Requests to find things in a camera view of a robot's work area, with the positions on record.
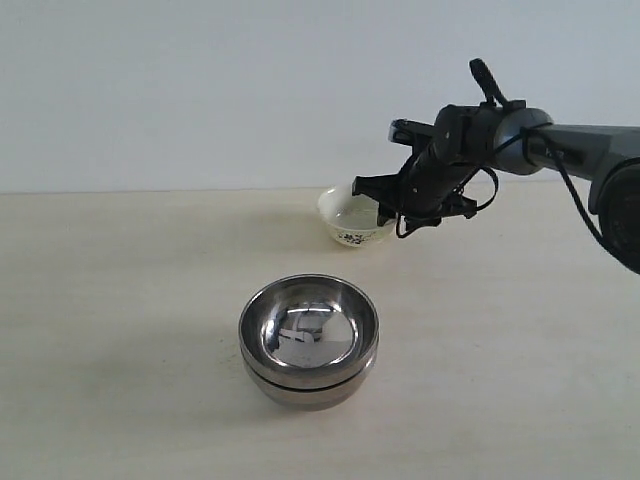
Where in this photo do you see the cream floral ceramic bowl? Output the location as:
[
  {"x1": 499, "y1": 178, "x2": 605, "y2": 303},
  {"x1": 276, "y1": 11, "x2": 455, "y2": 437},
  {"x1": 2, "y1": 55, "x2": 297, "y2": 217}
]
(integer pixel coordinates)
[{"x1": 316, "y1": 183, "x2": 395, "y2": 248}]

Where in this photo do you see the smooth steel bowl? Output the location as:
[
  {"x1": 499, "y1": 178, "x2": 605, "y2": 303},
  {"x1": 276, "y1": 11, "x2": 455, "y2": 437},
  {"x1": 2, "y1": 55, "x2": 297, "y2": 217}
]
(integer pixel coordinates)
[{"x1": 243, "y1": 351, "x2": 378, "y2": 412}]

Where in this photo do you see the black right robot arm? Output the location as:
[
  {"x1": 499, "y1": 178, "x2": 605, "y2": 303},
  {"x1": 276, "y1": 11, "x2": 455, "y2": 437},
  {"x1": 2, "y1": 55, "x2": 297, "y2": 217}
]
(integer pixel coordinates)
[{"x1": 351, "y1": 101, "x2": 639, "y2": 272}]

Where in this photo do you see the ribbed steel bowl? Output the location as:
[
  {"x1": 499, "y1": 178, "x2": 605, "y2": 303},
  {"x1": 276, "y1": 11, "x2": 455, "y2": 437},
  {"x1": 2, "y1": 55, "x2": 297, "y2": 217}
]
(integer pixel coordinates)
[{"x1": 237, "y1": 273, "x2": 380, "y2": 387}]

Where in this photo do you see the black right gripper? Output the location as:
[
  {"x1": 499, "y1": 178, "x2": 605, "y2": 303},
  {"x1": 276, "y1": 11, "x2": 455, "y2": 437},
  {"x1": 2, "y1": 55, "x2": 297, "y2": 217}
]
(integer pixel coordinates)
[{"x1": 352, "y1": 165, "x2": 475, "y2": 226}]

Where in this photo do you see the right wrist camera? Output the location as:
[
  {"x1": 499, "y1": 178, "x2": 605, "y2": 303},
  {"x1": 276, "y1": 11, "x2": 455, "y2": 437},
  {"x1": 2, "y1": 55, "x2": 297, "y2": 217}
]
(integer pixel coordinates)
[{"x1": 388, "y1": 118, "x2": 434, "y2": 146}]

